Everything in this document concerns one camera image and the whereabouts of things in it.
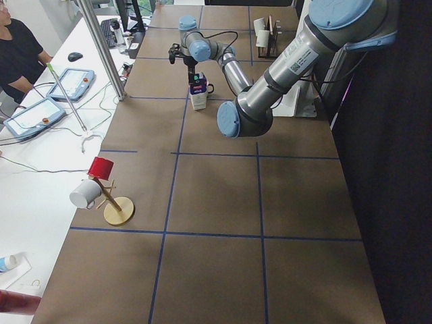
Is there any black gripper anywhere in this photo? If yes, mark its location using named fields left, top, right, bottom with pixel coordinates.
left=183, top=56, right=197, bottom=75

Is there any blue milk carton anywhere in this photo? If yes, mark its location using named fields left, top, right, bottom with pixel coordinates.
left=188, top=72, right=208, bottom=111

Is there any white smiley mug black handle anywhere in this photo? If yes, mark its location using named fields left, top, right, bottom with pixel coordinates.
left=206, top=83, right=215, bottom=95

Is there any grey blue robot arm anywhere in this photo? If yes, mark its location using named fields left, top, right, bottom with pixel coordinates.
left=169, top=1, right=400, bottom=138

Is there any red cup on tree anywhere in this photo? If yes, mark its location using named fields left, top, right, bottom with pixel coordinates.
left=87, top=157, right=114, bottom=180

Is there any white ribbed HOME mug right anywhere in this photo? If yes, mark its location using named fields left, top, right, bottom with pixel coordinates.
left=255, top=30, right=271, bottom=48

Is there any white ribbed home mug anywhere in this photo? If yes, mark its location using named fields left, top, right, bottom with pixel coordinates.
left=255, top=30, right=271, bottom=48
left=253, top=18, right=266, bottom=34

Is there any white ribbed HOME mug left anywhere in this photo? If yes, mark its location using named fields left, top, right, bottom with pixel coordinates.
left=253, top=18, right=266, bottom=34

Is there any black keyboard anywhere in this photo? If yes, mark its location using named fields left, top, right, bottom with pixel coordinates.
left=100, top=18, right=121, bottom=49

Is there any clear water bottle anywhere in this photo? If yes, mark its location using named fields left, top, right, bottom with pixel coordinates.
left=111, top=20, right=126, bottom=53

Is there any teach pendant far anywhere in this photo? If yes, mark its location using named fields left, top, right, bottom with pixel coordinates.
left=47, top=67, right=95, bottom=103

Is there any teach pendant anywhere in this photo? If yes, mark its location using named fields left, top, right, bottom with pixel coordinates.
left=4, top=98, right=66, bottom=140
left=47, top=67, right=95, bottom=103

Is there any black computer mouse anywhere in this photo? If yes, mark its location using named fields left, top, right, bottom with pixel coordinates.
left=67, top=52, right=83, bottom=62

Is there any metal rod green tip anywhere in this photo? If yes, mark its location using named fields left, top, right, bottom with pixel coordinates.
left=46, top=63, right=88, bottom=132

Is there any teach pendant near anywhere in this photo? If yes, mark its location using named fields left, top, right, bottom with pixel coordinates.
left=4, top=98, right=66, bottom=140

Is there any wooden mug tree stand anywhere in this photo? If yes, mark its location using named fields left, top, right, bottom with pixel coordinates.
left=89, top=177, right=135, bottom=226

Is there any person in black shirt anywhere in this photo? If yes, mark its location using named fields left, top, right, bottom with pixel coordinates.
left=1, top=1, right=53, bottom=104

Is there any white mug on tree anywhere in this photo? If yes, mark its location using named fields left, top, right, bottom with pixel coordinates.
left=69, top=179, right=102, bottom=209

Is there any black wire mug rack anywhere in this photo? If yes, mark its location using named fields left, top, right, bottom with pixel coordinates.
left=257, top=15, right=282, bottom=59

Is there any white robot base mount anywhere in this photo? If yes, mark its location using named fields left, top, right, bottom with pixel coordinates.
left=272, top=81, right=317, bottom=117

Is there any aluminium frame post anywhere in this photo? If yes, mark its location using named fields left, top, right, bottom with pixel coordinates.
left=77, top=0, right=126, bottom=101

